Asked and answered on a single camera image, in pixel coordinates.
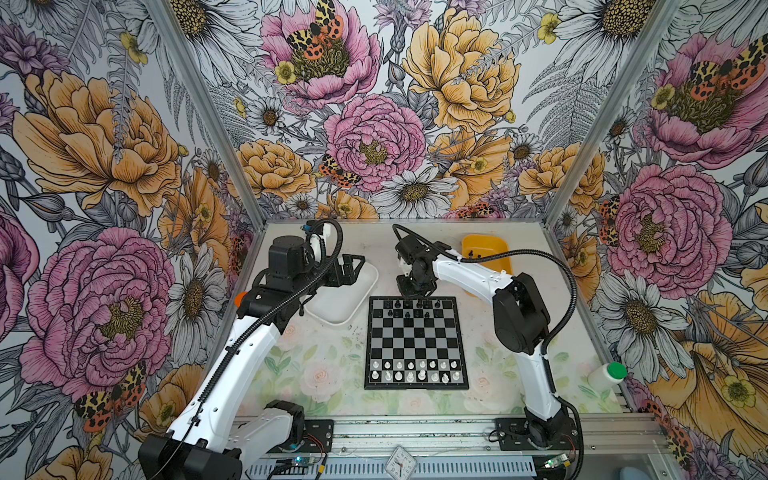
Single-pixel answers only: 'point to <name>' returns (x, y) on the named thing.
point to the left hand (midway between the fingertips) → (348, 269)
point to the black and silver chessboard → (414, 344)
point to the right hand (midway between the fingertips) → (409, 301)
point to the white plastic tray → (336, 305)
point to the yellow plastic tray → (486, 245)
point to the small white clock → (400, 465)
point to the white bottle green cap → (607, 375)
